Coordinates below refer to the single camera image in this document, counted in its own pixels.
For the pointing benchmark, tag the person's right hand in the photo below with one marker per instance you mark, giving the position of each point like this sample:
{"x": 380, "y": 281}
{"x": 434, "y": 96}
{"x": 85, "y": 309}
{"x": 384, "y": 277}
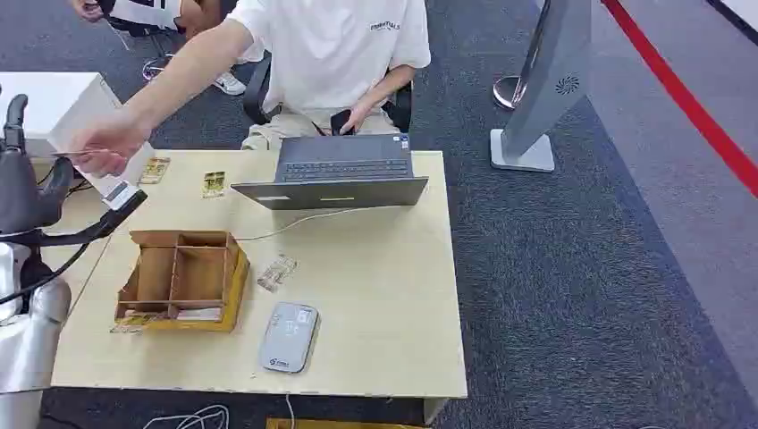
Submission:
{"x": 112, "y": 145}

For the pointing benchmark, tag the person's hand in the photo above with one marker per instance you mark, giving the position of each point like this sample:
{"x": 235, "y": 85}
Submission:
{"x": 357, "y": 115}
{"x": 112, "y": 145}

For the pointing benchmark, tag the white card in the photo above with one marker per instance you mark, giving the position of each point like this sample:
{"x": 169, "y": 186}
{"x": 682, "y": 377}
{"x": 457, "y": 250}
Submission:
{"x": 120, "y": 194}

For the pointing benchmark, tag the black office chair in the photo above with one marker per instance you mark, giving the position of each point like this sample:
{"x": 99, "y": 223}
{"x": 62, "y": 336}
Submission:
{"x": 256, "y": 95}

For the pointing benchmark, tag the background person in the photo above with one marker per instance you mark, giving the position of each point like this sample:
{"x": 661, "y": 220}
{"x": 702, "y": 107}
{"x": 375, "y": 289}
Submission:
{"x": 148, "y": 12}

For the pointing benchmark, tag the person's left hand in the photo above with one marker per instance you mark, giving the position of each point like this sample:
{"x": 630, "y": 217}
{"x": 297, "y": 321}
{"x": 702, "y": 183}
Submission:
{"x": 357, "y": 115}

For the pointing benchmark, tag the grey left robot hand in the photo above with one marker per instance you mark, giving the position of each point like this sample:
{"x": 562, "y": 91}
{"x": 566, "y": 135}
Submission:
{"x": 23, "y": 195}

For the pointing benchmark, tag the seated person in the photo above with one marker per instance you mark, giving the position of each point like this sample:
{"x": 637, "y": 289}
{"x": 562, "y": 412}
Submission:
{"x": 331, "y": 53}

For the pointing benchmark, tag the red barrier belt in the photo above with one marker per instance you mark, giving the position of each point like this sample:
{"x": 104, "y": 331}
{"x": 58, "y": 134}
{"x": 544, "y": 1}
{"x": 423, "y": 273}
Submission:
{"x": 681, "y": 95}

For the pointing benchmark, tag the chrome chair base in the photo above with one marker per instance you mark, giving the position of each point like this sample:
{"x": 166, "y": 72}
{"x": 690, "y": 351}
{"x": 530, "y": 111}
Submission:
{"x": 155, "y": 66}

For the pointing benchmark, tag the card lying in box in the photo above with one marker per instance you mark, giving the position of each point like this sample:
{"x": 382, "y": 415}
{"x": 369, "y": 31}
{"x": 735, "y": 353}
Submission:
{"x": 195, "y": 314}

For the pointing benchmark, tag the grey laptop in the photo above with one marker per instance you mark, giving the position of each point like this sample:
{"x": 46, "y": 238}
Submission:
{"x": 343, "y": 172}

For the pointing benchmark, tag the black phone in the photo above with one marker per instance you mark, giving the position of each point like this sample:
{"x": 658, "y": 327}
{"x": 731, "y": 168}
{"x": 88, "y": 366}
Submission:
{"x": 340, "y": 121}

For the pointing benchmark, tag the white cabinet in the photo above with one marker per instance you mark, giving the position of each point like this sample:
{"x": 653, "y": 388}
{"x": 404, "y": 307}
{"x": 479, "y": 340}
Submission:
{"x": 53, "y": 106}

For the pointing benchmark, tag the yellow printed card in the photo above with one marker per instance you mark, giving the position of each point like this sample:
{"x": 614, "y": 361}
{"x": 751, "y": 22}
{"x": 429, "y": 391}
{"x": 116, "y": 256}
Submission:
{"x": 155, "y": 170}
{"x": 214, "y": 185}

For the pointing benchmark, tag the chrome stanchion base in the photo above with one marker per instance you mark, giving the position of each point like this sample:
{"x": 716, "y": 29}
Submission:
{"x": 508, "y": 93}

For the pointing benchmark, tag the grey card reader device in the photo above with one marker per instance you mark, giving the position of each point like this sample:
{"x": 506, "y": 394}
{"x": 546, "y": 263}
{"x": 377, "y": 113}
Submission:
{"x": 289, "y": 337}

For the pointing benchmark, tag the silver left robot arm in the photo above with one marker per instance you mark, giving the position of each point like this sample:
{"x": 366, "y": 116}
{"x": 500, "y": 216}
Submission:
{"x": 29, "y": 349}

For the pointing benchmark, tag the wooden divided card box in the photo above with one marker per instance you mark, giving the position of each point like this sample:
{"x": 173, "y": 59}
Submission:
{"x": 183, "y": 278}

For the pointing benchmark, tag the clear plastic card sleeve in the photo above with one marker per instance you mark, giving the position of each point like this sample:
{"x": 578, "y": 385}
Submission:
{"x": 277, "y": 273}

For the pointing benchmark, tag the grey kiosk stand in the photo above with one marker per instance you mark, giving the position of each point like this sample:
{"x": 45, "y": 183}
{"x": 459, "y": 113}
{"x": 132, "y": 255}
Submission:
{"x": 548, "y": 83}

